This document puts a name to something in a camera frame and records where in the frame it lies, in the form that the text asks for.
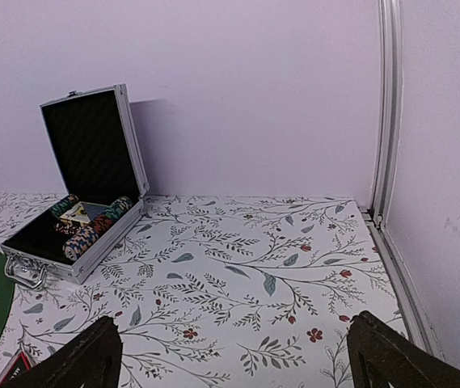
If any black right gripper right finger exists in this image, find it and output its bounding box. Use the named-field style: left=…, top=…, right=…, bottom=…
left=347, top=310, right=460, bottom=388

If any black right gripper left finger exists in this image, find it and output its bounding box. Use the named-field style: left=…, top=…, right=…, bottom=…
left=1, top=316, right=123, bottom=388

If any long mixed chip row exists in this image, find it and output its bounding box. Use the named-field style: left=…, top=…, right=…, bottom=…
left=63, top=196, right=133, bottom=261

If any triangular all in button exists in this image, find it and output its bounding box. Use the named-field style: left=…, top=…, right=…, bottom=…
left=0, top=349, right=32, bottom=385

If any red dice row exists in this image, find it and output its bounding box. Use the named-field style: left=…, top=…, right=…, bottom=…
left=54, top=222, right=81, bottom=236

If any boxed playing card deck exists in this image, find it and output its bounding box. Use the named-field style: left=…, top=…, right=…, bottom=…
left=59, top=201, right=107, bottom=226

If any short green chip row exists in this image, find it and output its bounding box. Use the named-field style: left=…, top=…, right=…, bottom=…
left=49, top=194, right=79, bottom=218

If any right aluminium frame post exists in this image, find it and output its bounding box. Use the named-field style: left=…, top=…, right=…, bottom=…
left=365, top=1, right=445, bottom=361

